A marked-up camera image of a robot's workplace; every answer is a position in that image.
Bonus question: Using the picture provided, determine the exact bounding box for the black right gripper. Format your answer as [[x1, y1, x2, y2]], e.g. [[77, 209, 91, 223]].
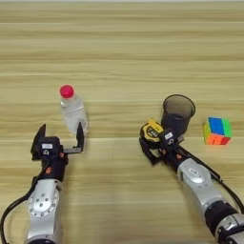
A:
[[138, 134, 189, 170]]

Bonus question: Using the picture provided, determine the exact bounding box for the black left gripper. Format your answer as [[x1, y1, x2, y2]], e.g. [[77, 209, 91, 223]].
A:
[[30, 121, 86, 182]]

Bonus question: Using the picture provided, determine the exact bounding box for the clear bottle with red cap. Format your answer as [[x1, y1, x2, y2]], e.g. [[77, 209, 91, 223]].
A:
[[59, 84, 90, 138]]

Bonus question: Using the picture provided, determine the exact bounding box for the colourful puzzle cube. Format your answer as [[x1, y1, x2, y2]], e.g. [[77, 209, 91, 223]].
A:
[[202, 116, 234, 147]]

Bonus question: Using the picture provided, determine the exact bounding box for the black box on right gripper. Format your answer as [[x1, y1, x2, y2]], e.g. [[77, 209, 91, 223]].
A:
[[159, 127, 177, 147]]

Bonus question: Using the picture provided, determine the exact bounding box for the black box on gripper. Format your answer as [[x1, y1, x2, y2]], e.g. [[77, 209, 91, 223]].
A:
[[159, 127, 177, 147], [38, 135, 61, 158]]

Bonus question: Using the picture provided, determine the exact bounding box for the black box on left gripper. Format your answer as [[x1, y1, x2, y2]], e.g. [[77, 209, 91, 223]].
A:
[[38, 135, 61, 158]]

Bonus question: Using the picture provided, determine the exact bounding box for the black mesh cup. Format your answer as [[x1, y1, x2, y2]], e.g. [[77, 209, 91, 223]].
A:
[[160, 93, 196, 138]]

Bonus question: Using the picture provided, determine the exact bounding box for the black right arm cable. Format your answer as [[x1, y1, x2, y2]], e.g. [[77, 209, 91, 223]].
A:
[[177, 146, 244, 214]]

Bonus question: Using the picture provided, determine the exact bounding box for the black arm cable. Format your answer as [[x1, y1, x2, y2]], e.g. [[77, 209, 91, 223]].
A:
[[177, 146, 244, 214], [0, 161, 52, 244]]

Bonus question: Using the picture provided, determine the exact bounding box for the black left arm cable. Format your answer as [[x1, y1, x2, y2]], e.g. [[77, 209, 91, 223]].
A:
[[0, 161, 52, 244]]

